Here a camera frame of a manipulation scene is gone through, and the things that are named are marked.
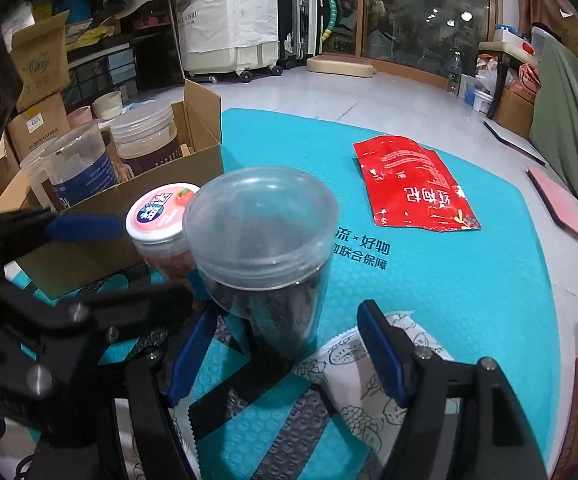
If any white printed snack packet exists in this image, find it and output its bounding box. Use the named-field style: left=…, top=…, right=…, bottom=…
left=171, top=310, right=455, bottom=480

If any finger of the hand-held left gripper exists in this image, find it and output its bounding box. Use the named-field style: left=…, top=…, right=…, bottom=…
left=59, top=272, right=211, bottom=345
left=0, top=207, right=126, bottom=261

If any white covered suitcase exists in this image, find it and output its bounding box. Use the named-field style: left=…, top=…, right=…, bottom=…
left=176, top=0, right=282, bottom=82

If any pink flat board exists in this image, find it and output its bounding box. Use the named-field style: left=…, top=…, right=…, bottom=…
left=526, top=167, right=578, bottom=253

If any blue label clear jar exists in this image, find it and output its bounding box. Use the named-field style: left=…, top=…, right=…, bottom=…
left=43, top=121, right=120, bottom=211

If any brown label clear lid jar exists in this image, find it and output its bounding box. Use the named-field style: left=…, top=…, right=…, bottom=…
left=110, top=105, right=182, bottom=177

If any small brown cardboard box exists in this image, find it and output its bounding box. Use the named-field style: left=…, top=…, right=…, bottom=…
left=492, top=87, right=536, bottom=139

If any pink lid jar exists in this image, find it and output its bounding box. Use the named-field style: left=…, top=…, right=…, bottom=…
left=125, top=183, right=202, bottom=283

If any beige cushion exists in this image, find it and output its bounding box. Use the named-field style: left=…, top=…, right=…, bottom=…
left=306, top=55, right=377, bottom=79

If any plain brown cardboard box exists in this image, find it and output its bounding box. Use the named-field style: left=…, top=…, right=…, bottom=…
left=6, top=92, right=72, bottom=162

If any cream cup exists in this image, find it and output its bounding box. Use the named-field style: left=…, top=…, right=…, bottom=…
left=91, top=91, right=122, bottom=121

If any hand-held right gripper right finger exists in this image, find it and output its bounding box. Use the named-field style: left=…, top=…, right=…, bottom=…
left=357, top=300, right=552, bottom=480

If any green print cardboard box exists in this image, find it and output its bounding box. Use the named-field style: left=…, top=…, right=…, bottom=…
left=11, top=10, right=72, bottom=111

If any green and pink hoop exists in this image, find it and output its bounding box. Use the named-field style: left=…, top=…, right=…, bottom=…
left=314, top=0, right=341, bottom=45

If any dark contents clear lid jar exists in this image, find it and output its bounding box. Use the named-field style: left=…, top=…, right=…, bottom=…
left=183, top=166, right=340, bottom=361

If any teal bubble mat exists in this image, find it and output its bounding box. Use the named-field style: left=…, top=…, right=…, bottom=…
left=6, top=107, right=562, bottom=480

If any beige small table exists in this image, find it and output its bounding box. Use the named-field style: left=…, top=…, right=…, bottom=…
left=478, top=40, right=542, bottom=121

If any pink cup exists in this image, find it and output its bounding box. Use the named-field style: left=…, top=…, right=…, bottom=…
left=66, top=106, right=94, bottom=132

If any green blanket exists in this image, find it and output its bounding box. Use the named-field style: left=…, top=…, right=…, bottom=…
left=529, top=40, right=578, bottom=257

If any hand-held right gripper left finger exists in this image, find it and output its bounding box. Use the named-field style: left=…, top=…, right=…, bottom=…
left=124, top=304, right=220, bottom=480

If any white label clear lid jar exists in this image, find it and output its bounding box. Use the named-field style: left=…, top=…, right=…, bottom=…
left=19, top=136, right=60, bottom=202

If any clear plastic bottle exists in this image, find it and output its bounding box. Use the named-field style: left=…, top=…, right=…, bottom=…
left=446, top=50, right=463, bottom=94

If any black drawer cabinet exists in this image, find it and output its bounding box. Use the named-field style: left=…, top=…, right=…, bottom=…
left=64, top=35, right=185, bottom=107

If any dark flat board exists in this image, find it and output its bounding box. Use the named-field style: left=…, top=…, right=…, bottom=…
left=483, top=119, right=547, bottom=167

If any red pouch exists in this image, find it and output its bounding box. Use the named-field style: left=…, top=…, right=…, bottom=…
left=353, top=135, right=482, bottom=232

